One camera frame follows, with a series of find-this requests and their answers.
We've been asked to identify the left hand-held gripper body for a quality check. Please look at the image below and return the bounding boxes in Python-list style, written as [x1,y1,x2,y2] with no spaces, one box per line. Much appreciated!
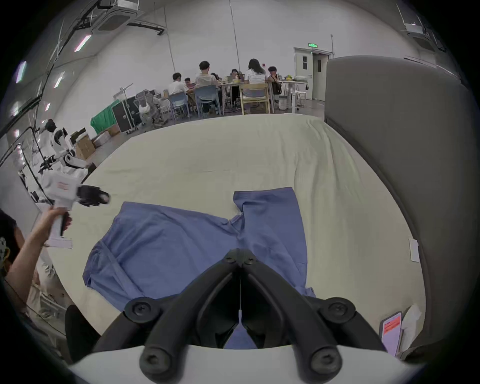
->
[40,169,112,249]

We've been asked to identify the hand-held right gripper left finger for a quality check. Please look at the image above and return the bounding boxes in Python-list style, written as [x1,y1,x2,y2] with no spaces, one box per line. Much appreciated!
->
[92,248,241,384]

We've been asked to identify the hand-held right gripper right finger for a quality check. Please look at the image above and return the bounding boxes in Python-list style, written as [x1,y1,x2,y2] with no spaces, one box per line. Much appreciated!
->
[240,248,388,384]

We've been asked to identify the blue shirt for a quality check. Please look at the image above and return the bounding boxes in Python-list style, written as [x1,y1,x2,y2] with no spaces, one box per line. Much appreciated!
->
[82,186,316,350]

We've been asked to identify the person's left forearm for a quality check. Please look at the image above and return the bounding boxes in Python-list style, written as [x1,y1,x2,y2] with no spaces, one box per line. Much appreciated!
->
[5,217,53,302]

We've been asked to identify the person's left hand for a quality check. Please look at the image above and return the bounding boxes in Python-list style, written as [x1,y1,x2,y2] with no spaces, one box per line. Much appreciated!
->
[44,207,73,238]

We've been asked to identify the white humanoid robot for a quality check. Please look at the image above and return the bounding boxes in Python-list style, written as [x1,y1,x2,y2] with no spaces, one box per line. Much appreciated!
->
[35,119,95,177]

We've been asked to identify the cardboard carton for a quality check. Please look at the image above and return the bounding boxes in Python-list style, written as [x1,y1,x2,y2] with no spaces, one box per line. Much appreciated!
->
[74,129,97,161]

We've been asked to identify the green cloth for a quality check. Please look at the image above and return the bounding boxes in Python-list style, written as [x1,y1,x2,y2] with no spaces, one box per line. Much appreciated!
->
[90,106,118,134]

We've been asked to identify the smartphone with lit screen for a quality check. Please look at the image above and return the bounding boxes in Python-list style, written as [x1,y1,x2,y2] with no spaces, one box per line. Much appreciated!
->
[378,311,403,357]

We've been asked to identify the person's legs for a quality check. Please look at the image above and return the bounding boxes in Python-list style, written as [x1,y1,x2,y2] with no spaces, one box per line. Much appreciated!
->
[64,304,103,365]

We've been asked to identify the person's body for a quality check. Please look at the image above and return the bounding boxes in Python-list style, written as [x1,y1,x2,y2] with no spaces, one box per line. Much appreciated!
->
[22,259,74,338]

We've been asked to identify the black flight case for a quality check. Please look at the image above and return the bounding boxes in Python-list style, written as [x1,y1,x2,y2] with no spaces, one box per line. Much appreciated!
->
[111,95,146,134]

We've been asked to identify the white crumpled bag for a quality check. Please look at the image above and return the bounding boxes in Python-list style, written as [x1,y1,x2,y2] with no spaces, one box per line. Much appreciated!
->
[400,303,423,352]

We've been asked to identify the grey office chair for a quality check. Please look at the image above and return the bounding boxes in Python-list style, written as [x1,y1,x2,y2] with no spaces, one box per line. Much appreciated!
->
[134,89,166,126]

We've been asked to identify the blue plastic chair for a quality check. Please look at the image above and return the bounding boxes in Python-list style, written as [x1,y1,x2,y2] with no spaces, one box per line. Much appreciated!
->
[168,92,191,120]
[194,85,223,116]

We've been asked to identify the bed with beige sheet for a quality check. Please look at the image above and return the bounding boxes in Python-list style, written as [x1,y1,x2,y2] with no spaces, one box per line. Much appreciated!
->
[46,113,427,362]

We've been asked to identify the group of people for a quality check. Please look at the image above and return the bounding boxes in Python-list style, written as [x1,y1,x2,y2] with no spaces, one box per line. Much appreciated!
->
[167,58,283,113]

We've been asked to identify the grey padded headboard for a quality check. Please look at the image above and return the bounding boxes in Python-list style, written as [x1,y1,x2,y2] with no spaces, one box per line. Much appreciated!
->
[324,55,474,365]

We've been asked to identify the pale wooden chair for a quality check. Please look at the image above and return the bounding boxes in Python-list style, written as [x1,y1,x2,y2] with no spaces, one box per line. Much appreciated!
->
[240,83,271,115]

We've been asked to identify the white table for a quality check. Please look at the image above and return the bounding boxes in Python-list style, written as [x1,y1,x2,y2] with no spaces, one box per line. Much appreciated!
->
[278,79,309,114]

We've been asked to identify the double door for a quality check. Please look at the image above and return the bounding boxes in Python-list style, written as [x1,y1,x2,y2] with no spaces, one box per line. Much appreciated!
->
[293,47,331,103]

